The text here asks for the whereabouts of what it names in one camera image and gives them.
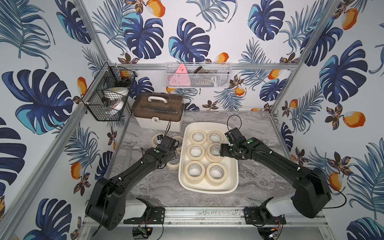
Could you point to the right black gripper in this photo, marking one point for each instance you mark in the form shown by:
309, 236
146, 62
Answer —
223, 152

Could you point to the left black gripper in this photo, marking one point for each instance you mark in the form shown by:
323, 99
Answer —
172, 153

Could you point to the cream masking tape roll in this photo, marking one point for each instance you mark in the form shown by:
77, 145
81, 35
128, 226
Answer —
216, 137
154, 142
173, 164
198, 137
213, 153
179, 139
196, 152
195, 172
216, 174

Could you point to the white plastic storage tray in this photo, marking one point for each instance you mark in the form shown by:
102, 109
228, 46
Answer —
230, 184

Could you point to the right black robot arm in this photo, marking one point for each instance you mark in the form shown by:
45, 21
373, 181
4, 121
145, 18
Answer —
312, 192

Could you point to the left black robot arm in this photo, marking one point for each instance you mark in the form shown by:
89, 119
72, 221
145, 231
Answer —
107, 204

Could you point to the brown lidded storage case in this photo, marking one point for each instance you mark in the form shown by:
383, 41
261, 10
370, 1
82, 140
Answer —
159, 111

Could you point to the pink triangular item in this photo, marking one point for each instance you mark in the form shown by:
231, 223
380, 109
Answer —
180, 78

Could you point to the white item in basket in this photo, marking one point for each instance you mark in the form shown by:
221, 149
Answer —
113, 99

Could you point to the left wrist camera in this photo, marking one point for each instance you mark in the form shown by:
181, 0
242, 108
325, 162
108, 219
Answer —
159, 138

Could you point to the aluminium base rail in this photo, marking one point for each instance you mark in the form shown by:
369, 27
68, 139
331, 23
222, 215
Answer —
224, 217

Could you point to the white mesh wall basket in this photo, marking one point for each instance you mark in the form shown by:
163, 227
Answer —
203, 75

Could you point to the black wire basket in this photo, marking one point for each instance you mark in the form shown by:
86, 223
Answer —
110, 76

